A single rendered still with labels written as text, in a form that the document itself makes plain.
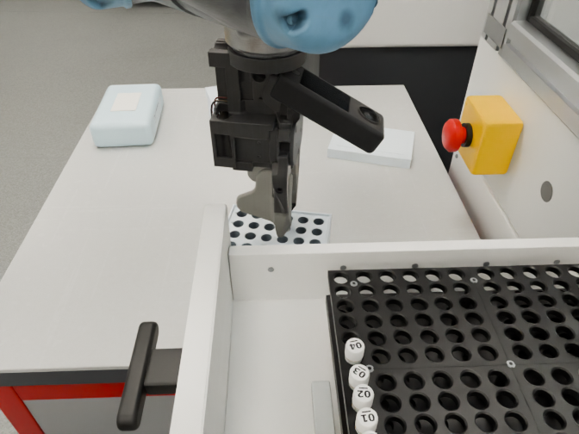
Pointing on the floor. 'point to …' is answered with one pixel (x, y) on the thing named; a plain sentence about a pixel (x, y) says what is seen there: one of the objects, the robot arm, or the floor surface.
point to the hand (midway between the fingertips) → (289, 217)
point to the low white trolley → (174, 251)
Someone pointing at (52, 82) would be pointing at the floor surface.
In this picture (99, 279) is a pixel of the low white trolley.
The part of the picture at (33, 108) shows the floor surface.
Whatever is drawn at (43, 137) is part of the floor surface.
